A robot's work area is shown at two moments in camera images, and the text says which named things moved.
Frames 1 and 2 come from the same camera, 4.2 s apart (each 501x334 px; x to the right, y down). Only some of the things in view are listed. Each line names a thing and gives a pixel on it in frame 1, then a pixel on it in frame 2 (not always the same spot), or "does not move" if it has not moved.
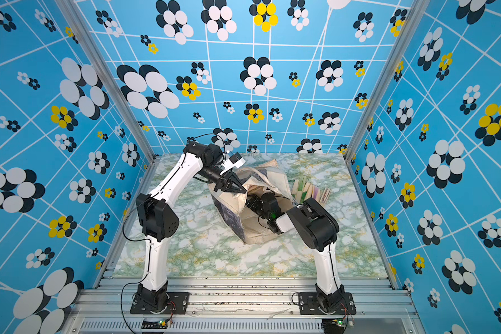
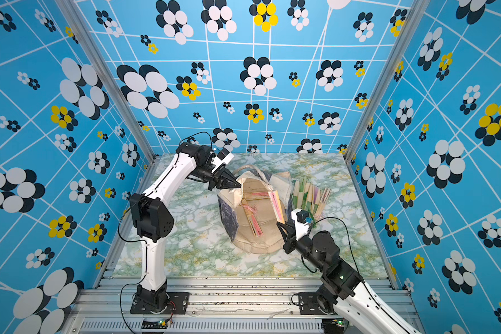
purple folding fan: x=315 y=193 does not move
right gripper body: x=258 y=207 -> x=305 y=248
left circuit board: x=154 y=323 does not move
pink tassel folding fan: x=325 y=195 does not move
